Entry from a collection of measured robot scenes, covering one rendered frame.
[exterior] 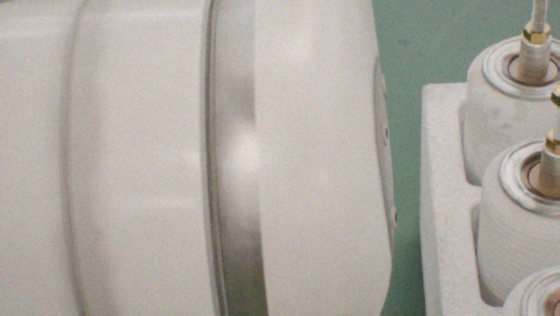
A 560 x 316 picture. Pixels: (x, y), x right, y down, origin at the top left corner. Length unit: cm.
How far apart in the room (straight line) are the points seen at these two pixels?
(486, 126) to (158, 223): 62
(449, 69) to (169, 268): 103
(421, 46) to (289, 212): 106
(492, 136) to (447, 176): 5
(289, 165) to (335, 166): 1
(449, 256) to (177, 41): 57
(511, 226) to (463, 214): 10
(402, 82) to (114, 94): 100
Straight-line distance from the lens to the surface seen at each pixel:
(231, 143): 23
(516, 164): 76
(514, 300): 69
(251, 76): 24
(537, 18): 82
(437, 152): 88
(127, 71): 24
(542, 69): 84
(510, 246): 75
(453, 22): 132
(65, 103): 24
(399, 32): 131
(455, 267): 79
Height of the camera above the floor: 77
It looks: 43 degrees down
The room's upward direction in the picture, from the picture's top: 6 degrees counter-clockwise
